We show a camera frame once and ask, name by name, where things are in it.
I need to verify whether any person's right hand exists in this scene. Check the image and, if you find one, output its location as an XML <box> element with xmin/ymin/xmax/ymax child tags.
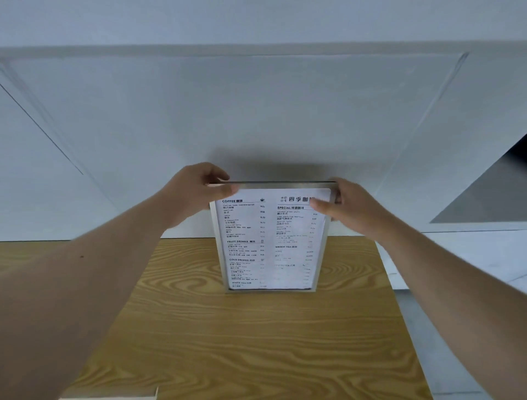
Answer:
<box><xmin>309</xmin><ymin>178</ymin><xmax>398</xmax><ymax>240</ymax></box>

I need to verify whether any person's left hand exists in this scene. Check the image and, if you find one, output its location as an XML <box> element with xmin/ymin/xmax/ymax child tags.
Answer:
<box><xmin>158</xmin><ymin>162</ymin><xmax>240</xmax><ymax>230</ymax></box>

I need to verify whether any clear acrylic menu stand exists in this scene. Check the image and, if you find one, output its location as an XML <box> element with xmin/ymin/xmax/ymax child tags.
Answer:
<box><xmin>208</xmin><ymin>180</ymin><xmax>339</xmax><ymax>293</ymax></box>

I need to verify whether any person's right forearm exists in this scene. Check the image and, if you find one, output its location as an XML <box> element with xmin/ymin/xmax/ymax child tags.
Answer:
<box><xmin>372</xmin><ymin>219</ymin><xmax>527</xmax><ymax>400</ymax></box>

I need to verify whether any person's left forearm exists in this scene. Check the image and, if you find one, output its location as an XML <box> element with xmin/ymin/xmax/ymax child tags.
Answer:
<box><xmin>0</xmin><ymin>188</ymin><xmax>182</xmax><ymax>400</ymax></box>

